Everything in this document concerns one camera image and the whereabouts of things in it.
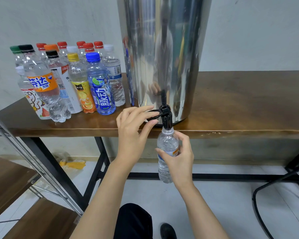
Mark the person's right hand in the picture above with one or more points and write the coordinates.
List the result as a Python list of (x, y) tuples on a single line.
[(180, 166)]

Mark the person's left hand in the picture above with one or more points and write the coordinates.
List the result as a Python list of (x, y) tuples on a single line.
[(132, 139)]

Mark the slim blue label plastic bottle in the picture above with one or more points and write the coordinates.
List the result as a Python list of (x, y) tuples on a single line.
[(167, 145)]

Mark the blue cap plastic bottle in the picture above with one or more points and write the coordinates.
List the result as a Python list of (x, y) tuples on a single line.
[(99, 89)]

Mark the white cap blue label bottle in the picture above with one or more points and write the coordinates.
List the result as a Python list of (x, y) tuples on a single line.
[(113, 72)]

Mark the yellow label plastic bottle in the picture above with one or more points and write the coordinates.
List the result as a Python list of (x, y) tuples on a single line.
[(81, 84)]

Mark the stainless steel water dispenser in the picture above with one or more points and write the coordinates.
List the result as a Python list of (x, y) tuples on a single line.
[(164, 47)]

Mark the orange label black cap bottle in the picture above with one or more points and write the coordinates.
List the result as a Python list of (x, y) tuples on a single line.
[(44, 89)]

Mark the white-cap blue-label bottle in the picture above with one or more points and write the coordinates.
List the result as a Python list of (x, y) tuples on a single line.
[(72, 49)]

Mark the green red label plastic bottle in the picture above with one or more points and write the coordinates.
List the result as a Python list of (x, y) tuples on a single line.
[(80, 43)]

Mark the white patterned label plastic bottle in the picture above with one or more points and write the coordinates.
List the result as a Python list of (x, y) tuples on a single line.
[(31, 99)]

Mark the orange cap clear plastic bottle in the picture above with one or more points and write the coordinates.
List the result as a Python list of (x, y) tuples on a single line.
[(51, 47)]

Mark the wooden metal shelf rack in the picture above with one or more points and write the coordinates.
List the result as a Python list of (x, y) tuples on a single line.
[(5, 184)]

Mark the person's left forearm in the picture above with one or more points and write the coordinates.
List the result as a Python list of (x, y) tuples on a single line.
[(102, 209)]

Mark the person's right forearm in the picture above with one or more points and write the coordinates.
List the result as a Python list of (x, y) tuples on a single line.
[(204, 216)]

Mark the person's black shoe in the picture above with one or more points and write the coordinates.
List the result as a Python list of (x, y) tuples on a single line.
[(168, 231)]

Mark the person's black trouser leg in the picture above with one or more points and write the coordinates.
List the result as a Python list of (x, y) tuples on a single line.
[(132, 222)]

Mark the yellow debris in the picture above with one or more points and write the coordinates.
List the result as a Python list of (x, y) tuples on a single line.
[(72, 164)]

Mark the black metal table frame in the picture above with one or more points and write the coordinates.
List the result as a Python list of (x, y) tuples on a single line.
[(224, 176)]

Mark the wooden stool with black frame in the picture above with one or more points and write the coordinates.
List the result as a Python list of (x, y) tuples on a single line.
[(284, 194)]

